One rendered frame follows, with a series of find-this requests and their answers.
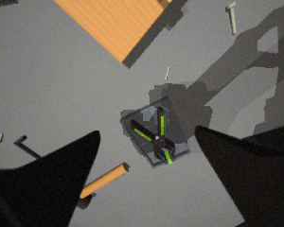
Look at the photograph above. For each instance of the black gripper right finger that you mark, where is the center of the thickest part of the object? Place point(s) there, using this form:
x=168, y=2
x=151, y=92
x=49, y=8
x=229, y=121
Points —
x=252, y=175

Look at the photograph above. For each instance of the black l-shaped bar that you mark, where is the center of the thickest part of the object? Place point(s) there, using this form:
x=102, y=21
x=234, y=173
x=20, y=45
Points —
x=21, y=146

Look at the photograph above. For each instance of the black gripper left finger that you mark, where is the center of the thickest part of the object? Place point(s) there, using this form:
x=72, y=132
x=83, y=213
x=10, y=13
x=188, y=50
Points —
x=45, y=192

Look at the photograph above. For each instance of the mallet with wooden handle and black head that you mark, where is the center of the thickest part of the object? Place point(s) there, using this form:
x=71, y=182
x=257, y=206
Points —
x=85, y=200

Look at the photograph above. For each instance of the light wooden board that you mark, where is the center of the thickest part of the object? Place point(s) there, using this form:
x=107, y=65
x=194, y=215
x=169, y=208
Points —
x=118, y=25

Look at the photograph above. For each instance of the black and green spring clamp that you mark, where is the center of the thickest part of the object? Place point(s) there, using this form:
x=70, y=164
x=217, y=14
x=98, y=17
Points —
x=159, y=138

